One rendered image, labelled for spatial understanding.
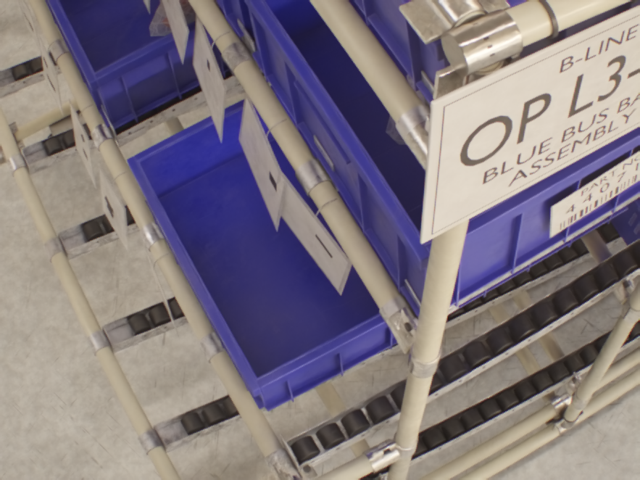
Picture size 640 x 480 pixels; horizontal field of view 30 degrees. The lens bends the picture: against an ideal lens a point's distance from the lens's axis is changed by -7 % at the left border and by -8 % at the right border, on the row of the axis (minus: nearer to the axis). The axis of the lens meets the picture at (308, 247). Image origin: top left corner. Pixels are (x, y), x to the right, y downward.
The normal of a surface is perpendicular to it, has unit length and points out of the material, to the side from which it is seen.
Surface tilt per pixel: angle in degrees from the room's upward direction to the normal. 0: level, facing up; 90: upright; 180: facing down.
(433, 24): 0
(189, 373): 0
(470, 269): 90
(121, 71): 90
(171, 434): 11
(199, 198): 3
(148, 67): 90
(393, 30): 98
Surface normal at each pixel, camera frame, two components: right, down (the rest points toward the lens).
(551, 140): 0.47, 0.79
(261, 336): -0.06, -0.40
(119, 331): 0.15, -0.50
